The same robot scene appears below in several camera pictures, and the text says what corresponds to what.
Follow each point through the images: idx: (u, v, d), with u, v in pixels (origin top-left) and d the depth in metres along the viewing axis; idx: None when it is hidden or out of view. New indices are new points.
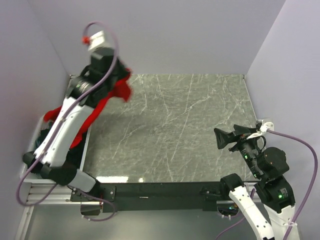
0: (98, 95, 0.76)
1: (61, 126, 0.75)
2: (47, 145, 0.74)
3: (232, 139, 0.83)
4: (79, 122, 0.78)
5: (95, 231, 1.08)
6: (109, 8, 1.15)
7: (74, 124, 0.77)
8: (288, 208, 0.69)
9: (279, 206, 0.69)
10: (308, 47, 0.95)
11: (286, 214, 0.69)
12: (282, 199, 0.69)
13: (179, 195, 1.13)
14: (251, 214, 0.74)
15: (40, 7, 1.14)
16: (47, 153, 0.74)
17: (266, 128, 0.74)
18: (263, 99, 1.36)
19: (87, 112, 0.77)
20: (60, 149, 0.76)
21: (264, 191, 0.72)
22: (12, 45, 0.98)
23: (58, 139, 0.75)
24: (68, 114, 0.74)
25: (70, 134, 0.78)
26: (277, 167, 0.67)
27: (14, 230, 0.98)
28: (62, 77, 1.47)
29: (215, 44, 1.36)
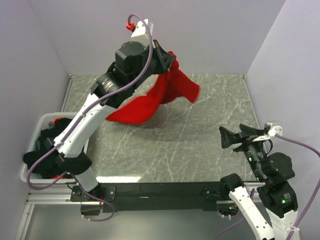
0: (122, 95, 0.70)
1: (81, 121, 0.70)
2: (64, 136, 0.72)
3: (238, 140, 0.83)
4: (98, 120, 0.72)
5: (95, 231, 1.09)
6: (109, 8, 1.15)
7: (94, 121, 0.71)
8: (291, 213, 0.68)
9: (281, 211, 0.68)
10: (308, 47, 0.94)
11: (289, 218, 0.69)
12: (285, 204, 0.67)
13: (179, 195, 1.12)
14: (250, 215, 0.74)
15: (40, 7, 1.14)
16: (64, 144, 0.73)
17: (275, 132, 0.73)
18: (263, 99, 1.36)
19: (107, 112, 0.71)
20: (76, 142, 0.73)
21: (266, 196, 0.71)
22: (12, 45, 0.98)
23: (75, 133, 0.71)
24: (89, 110, 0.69)
25: (87, 131, 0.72)
26: (283, 175, 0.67)
27: (14, 230, 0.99)
28: (62, 77, 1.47)
29: (214, 44, 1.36)
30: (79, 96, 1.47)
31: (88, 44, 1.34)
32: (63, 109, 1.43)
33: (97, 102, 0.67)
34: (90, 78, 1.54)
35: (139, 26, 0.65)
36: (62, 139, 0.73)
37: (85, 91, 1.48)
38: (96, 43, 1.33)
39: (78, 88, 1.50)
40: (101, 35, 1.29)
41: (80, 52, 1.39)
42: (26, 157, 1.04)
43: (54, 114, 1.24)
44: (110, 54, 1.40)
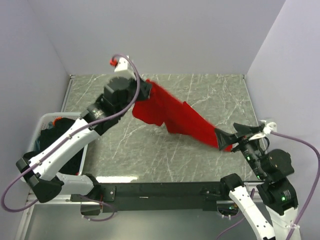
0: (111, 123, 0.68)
1: (66, 142, 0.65)
2: (44, 156, 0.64)
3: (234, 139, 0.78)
4: (83, 143, 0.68)
5: (95, 231, 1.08)
6: (109, 9, 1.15)
7: (78, 144, 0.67)
8: (291, 211, 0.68)
9: (281, 209, 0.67)
10: (307, 48, 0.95)
11: (289, 216, 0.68)
12: (286, 202, 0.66)
13: (179, 196, 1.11)
14: (251, 214, 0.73)
15: (40, 8, 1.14)
16: (42, 165, 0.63)
17: (270, 130, 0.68)
18: (262, 99, 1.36)
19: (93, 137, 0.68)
20: (56, 165, 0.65)
21: (266, 194, 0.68)
22: (12, 45, 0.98)
23: (58, 154, 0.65)
24: (75, 133, 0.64)
25: (71, 152, 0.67)
26: (284, 171, 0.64)
27: (14, 230, 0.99)
28: (62, 77, 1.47)
29: (214, 44, 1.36)
30: (79, 96, 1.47)
31: (88, 44, 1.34)
32: (63, 109, 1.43)
33: (85, 126, 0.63)
34: (90, 78, 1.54)
35: (121, 61, 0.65)
36: (40, 159, 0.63)
37: (85, 91, 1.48)
38: (96, 43, 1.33)
39: (78, 88, 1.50)
40: (102, 36, 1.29)
41: (80, 52, 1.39)
42: None
43: (54, 114, 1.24)
44: (110, 54, 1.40)
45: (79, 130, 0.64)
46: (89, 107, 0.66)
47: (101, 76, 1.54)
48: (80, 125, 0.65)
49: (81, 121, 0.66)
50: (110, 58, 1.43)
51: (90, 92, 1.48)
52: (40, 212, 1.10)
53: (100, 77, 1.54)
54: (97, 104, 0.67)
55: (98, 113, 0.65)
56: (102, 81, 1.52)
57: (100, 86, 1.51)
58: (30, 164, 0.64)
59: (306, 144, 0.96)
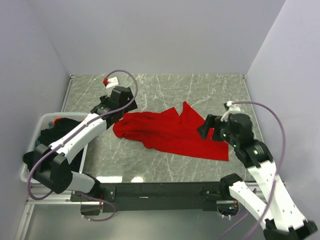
0: (115, 119, 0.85)
1: (84, 129, 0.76)
2: (66, 139, 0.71)
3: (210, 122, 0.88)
4: (94, 133, 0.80)
5: (95, 230, 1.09)
6: (109, 9, 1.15)
7: (91, 134, 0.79)
8: (269, 163, 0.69)
9: (257, 161, 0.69)
10: (307, 48, 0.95)
11: (267, 170, 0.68)
12: (259, 155, 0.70)
13: (179, 196, 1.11)
14: (251, 202, 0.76)
15: (40, 7, 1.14)
16: (64, 146, 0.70)
17: (230, 101, 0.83)
18: (262, 99, 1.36)
19: (102, 129, 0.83)
20: (75, 149, 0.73)
21: (241, 151, 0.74)
22: (12, 45, 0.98)
23: (78, 138, 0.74)
24: (92, 121, 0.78)
25: (86, 139, 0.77)
26: (242, 122, 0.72)
27: (14, 230, 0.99)
28: (62, 77, 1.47)
29: (215, 44, 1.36)
30: (79, 95, 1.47)
31: (88, 44, 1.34)
32: (63, 109, 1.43)
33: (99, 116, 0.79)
34: (90, 78, 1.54)
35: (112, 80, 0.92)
36: (63, 141, 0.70)
37: (85, 91, 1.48)
38: (96, 43, 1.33)
39: (78, 88, 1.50)
40: (101, 35, 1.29)
41: (80, 52, 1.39)
42: (26, 157, 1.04)
43: (54, 114, 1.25)
44: (110, 54, 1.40)
45: (95, 119, 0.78)
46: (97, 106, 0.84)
47: (101, 76, 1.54)
48: (93, 116, 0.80)
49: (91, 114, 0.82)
50: (110, 58, 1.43)
51: (90, 92, 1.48)
52: (40, 212, 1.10)
53: (100, 77, 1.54)
54: (101, 104, 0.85)
55: (106, 108, 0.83)
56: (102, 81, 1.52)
57: (100, 86, 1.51)
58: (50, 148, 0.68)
59: (307, 144, 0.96)
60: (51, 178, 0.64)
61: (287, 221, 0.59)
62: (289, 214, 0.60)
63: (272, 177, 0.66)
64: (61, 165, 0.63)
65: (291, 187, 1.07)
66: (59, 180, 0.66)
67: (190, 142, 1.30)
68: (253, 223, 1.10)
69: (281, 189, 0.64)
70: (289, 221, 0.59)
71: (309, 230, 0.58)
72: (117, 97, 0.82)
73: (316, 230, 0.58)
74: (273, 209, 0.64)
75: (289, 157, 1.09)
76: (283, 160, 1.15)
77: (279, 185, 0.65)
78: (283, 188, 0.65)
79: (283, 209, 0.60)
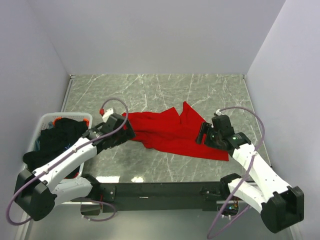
0: (107, 143, 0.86)
1: (72, 155, 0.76)
2: (51, 166, 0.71)
3: (203, 129, 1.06)
4: (83, 158, 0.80)
5: (95, 230, 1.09)
6: (109, 9, 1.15)
7: (81, 158, 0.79)
8: (246, 144, 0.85)
9: (236, 144, 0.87)
10: (307, 49, 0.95)
11: (246, 149, 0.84)
12: (238, 140, 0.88)
13: (179, 196, 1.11)
14: (248, 193, 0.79)
15: (40, 8, 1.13)
16: (48, 174, 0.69)
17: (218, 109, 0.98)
18: (262, 98, 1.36)
19: (92, 153, 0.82)
20: (60, 176, 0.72)
21: (223, 141, 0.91)
22: (12, 46, 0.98)
23: (65, 164, 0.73)
24: (81, 146, 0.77)
25: (74, 165, 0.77)
26: (221, 118, 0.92)
27: (14, 230, 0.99)
28: (62, 77, 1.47)
29: (214, 44, 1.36)
30: (79, 96, 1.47)
31: (88, 44, 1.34)
32: (63, 109, 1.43)
33: (89, 141, 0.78)
34: (90, 78, 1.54)
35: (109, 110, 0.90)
36: (48, 169, 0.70)
37: (85, 91, 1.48)
38: (96, 43, 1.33)
39: (78, 88, 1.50)
40: (101, 36, 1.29)
41: (81, 52, 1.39)
42: (26, 157, 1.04)
43: (54, 114, 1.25)
44: (110, 54, 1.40)
45: (84, 144, 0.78)
46: (90, 129, 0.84)
47: (101, 76, 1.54)
48: (84, 141, 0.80)
49: (82, 138, 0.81)
50: (110, 58, 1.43)
51: (90, 92, 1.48)
52: None
53: (100, 77, 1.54)
54: (95, 127, 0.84)
55: (99, 132, 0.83)
56: (102, 81, 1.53)
57: (100, 86, 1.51)
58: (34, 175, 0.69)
59: (307, 144, 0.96)
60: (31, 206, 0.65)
61: (271, 187, 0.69)
62: (271, 181, 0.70)
63: (251, 153, 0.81)
64: (42, 194, 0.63)
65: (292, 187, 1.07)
66: (39, 207, 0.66)
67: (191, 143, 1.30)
68: (253, 223, 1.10)
69: (261, 163, 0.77)
70: (272, 186, 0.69)
71: (295, 193, 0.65)
72: (112, 123, 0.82)
73: (301, 192, 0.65)
74: (259, 183, 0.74)
75: (289, 157, 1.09)
76: (283, 160, 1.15)
77: (259, 159, 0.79)
78: (263, 162, 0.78)
79: (266, 178, 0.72)
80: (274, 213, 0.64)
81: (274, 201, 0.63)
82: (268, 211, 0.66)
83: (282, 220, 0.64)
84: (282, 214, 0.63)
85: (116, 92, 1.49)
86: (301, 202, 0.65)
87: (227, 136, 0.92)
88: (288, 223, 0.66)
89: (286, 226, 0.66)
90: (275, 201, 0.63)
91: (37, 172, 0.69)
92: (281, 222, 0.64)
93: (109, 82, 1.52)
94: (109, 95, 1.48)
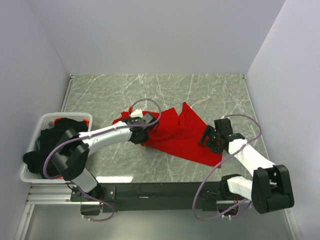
0: (138, 135, 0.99)
1: (111, 131, 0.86)
2: (95, 133, 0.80)
3: (207, 131, 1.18)
4: (117, 139, 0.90)
5: (95, 230, 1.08)
6: (109, 9, 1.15)
7: (115, 138, 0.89)
8: (239, 138, 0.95)
9: (231, 138, 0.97)
10: (308, 48, 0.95)
11: (238, 141, 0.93)
12: (233, 136, 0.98)
13: (179, 196, 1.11)
14: (243, 182, 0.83)
15: (40, 7, 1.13)
16: (90, 139, 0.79)
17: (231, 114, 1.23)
18: (262, 99, 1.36)
19: (124, 137, 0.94)
20: (97, 144, 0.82)
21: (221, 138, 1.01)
22: (11, 46, 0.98)
23: (105, 137, 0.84)
24: (121, 127, 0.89)
25: (109, 141, 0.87)
26: (221, 119, 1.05)
27: (14, 229, 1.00)
28: (62, 77, 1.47)
29: (214, 44, 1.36)
30: (79, 96, 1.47)
31: (88, 44, 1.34)
32: (63, 109, 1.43)
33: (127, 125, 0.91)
34: (90, 78, 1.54)
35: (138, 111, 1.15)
36: (92, 135, 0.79)
37: (85, 91, 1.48)
38: (96, 43, 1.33)
39: (78, 88, 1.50)
40: (102, 36, 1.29)
41: (81, 52, 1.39)
42: (26, 157, 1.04)
43: (54, 114, 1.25)
44: (110, 54, 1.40)
45: (123, 126, 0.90)
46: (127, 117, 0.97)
47: (101, 76, 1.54)
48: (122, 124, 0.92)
49: (122, 122, 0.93)
50: (110, 58, 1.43)
51: (90, 92, 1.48)
52: (40, 212, 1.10)
53: (100, 77, 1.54)
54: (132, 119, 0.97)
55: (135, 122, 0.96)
56: (102, 81, 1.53)
57: (100, 86, 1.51)
58: (78, 136, 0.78)
59: (307, 144, 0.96)
60: (68, 162, 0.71)
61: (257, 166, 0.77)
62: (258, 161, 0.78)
63: (243, 144, 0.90)
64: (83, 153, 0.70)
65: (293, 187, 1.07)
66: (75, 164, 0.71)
67: (191, 147, 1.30)
68: (253, 223, 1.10)
69: (251, 150, 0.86)
70: (258, 165, 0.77)
71: (279, 170, 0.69)
72: (148, 119, 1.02)
73: (285, 168, 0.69)
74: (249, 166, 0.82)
75: (289, 157, 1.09)
76: (283, 160, 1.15)
77: (249, 148, 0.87)
78: (253, 149, 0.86)
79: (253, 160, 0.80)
80: (258, 185, 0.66)
81: (258, 173, 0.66)
82: (254, 187, 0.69)
83: (267, 194, 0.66)
84: (266, 186, 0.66)
85: (116, 92, 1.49)
86: (286, 180, 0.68)
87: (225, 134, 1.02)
88: (276, 201, 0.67)
89: (273, 205, 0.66)
90: (258, 173, 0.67)
91: (81, 134, 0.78)
92: (267, 197, 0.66)
93: (109, 82, 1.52)
94: (109, 95, 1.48)
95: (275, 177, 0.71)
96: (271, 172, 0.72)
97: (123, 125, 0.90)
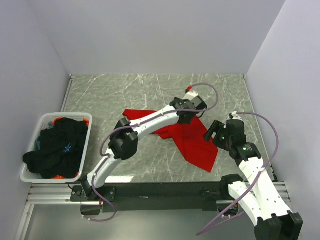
0: (187, 118, 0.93)
1: (159, 118, 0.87)
2: (143, 121, 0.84)
3: (215, 127, 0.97)
4: (166, 123, 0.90)
5: (95, 230, 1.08)
6: (109, 9, 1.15)
7: (165, 123, 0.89)
8: (255, 158, 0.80)
9: (245, 155, 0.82)
10: (308, 48, 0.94)
11: (254, 163, 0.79)
12: (247, 151, 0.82)
13: (179, 196, 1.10)
14: (247, 202, 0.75)
15: (40, 7, 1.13)
16: (140, 127, 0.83)
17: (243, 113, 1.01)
18: (262, 99, 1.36)
19: (174, 121, 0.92)
20: (148, 130, 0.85)
21: (232, 149, 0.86)
22: (12, 46, 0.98)
23: (154, 123, 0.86)
24: (168, 113, 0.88)
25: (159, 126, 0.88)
26: (235, 125, 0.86)
27: (14, 229, 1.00)
28: (62, 77, 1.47)
29: (214, 44, 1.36)
30: (79, 96, 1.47)
31: (89, 44, 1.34)
32: (62, 109, 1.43)
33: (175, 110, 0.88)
34: (90, 78, 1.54)
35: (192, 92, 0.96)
36: (141, 123, 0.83)
37: (85, 91, 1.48)
38: (96, 43, 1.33)
39: (78, 88, 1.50)
40: (102, 36, 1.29)
41: (81, 52, 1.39)
42: (26, 157, 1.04)
43: (54, 114, 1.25)
44: (110, 54, 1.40)
45: (171, 112, 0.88)
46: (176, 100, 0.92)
47: (101, 76, 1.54)
48: (170, 109, 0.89)
49: (170, 106, 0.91)
50: (110, 58, 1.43)
51: (90, 92, 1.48)
52: (40, 212, 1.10)
53: (100, 77, 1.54)
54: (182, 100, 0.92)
55: (182, 106, 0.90)
56: (102, 81, 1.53)
57: (100, 86, 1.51)
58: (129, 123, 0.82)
59: (307, 144, 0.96)
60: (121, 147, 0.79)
61: (268, 207, 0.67)
62: (272, 202, 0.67)
63: (258, 169, 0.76)
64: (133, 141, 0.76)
65: (292, 186, 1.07)
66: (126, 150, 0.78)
67: (195, 151, 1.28)
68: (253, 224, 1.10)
69: (266, 181, 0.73)
70: (270, 206, 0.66)
71: (293, 220, 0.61)
72: (197, 103, 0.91)
73: (301, 220, 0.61)
74: (259, 198, 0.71)
75: (289, 157, 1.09)
76: (283, 160, 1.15)
77: (265, 176, 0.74)
78: (269, 180, 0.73)
79: (267, 198, 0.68)
80: (268, 231, 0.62)
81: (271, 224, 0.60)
82: (263, 225, 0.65)
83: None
84: (276, 234, 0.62)
85: (116, 92, 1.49)
86: (298, 229, 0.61)
87: (236, 145, 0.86)
88: None
89: None
90: (271, 222, 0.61)
91: (132, 123, 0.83)
92: None
93: (109, 82, 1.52)
94: (109, 95, 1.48)
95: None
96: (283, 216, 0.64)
97: (171, 110, 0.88)
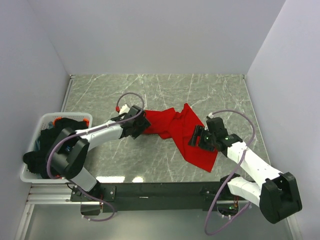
0: (128, 131, 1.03)
1: (104, 128, 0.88)
2: (91, 130, 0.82)
3: (197, 131, 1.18)
4: (109, 136, 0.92)
5: (95, 230, 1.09)
6: (109, 9, 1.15)
7: (108, 135, 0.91)
8: (238, 142, 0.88)
9: (229, 143, 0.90)
10: (308, 48, 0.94)
11: (238, 146, 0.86)
12: (230, 139, 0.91)
13: (179, 196, 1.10)
14: (247, 189, 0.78)
15: (40, 7, 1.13)
16: (88, 135, 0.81)
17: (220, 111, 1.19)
18: (262, 98, 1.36)
19: (115, 135, 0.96)
20: (94, 140, 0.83)
21: (218, 142, 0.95)
22: (11, 45, 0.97)
23: (100, 133, 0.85)
24: (113, 124, 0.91)
25: (102, 138, 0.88)
26: (215, 120, 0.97)
27: (14, 229, 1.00)
28: (62, 77, 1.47)
29: (215, 44, 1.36)
30: (79, 95, 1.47)
31: (89, 44, 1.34)
32: (63, 109, 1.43)
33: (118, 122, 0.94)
34: (90, 78, 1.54)
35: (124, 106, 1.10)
36: (89, 131, 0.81)
37: (85, 91, 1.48)
38: (96, 42, 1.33)
39: (78, 88, 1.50)
40: (102, 35, 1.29)
41: (81, 52, 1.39)
42: (26, 157, 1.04)
43: (54, 114, 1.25)
44: (110, 54, 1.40)
45: (115, 123, 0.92)
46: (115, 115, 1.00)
47: (101, 76, 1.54)
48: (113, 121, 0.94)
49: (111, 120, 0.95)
50: (110, 58, 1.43)
51: (90, 92, 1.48)
52: (40, 212, 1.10)
53: (100, 77, 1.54)
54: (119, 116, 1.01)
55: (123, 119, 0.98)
56: (102, 81, 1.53)
57: (100, 86, 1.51)
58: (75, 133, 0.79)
59: (307, 144, 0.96)
60: (70, 156, 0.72)
61: (263, 175, 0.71)
62: (263, 170, 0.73)
63: (242, 149, 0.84)
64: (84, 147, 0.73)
65: None
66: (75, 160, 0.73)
67: (197, 150, 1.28)
68: (254, 224, 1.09)
69: (252, 157, 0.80)
70: (263, 174, 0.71)
71: (286, 178, 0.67)
72: (133, 112, 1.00)
73: (292, 177, 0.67)
74: (253, 175, 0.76)
75: (289, 157, 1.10)
76: (283, 160, 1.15)
77: (250, 153, 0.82)
78: (255, 156, 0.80)
79: (258, 169, 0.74)
80: (269, 198, 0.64)
81: (267, 186, 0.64)
82: (263, 198, 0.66)
83: (278, 205, 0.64)
84: (278, 198, 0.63)
85: (116, 92, 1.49)
86: (294, 187, 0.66)
87: (220, 138, 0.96)
88: (285, 210, 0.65)
89: (283, 214, 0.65)
90: (267, 186, 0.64)
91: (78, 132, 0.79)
92: (277, 208, 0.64)
93: (109, 82, 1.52)
94: (109, 95, 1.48)
95: (281, 184, 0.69)
96: (278, 180, 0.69)
97: (114, 122, 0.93)
